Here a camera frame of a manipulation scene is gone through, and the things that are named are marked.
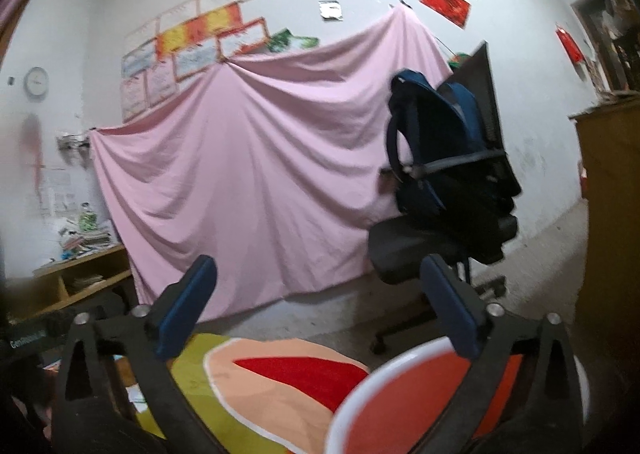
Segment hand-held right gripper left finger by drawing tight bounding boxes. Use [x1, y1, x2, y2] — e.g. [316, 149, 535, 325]
[50, 254, 236, 454]

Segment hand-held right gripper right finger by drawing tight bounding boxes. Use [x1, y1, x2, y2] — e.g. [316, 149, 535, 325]
[395, 254, 588, 454]

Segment red bin with white rim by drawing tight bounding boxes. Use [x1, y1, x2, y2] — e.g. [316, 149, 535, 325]
[325, 334, 591, 454]

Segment black office chair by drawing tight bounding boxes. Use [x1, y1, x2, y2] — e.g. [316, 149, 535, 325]
[367, 41, 521, 355]

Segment papers in shelf compartment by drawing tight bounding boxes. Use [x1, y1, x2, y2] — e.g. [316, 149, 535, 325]
[67, 274, 106, 292]

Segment wooden shelf desk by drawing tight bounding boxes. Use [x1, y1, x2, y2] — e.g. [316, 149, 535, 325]
[7, 241, 138, 320]

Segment stack of books and papers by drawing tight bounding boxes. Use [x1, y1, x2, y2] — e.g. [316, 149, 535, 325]
[57, 221, 113, 260]

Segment colourful printed blanket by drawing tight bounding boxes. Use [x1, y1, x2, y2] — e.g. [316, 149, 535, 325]
[40, 331, 373, 454]

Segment pink hanging sheet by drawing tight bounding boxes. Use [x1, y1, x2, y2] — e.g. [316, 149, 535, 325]
[90, 9, 453, 325]

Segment dark blue backpack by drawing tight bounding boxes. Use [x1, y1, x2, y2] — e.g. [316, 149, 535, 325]
[385, 69, 523, 262]

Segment wooden cabinet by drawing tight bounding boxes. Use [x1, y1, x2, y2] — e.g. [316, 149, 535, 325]
[570, 96, 640, 454]

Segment white wall calendar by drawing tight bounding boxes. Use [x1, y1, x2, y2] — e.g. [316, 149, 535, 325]
[37, 169, 76, 215]

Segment metal wall hook rack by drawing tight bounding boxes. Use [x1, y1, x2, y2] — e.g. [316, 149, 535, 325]
[57, 133, 93, 153]

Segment red hanging wall ornament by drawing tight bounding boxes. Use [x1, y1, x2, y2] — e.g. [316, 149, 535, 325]
[22, 116, 47, 185]

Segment row of wall certificates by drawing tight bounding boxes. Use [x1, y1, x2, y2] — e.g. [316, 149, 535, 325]
[121, 0, 296, 122]

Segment round white wall clock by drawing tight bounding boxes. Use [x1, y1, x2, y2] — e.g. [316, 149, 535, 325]
[24, 66, 50, 96]

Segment green wall decoration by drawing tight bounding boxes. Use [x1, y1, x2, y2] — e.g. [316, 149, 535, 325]
[270, 28, 320, 53]

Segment small red wall hanging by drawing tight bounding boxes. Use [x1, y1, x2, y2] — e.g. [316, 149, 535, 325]
[555, 24, 586, 66]

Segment red wall poster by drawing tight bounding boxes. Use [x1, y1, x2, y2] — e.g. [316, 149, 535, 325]
[419, 0, 473, 28]

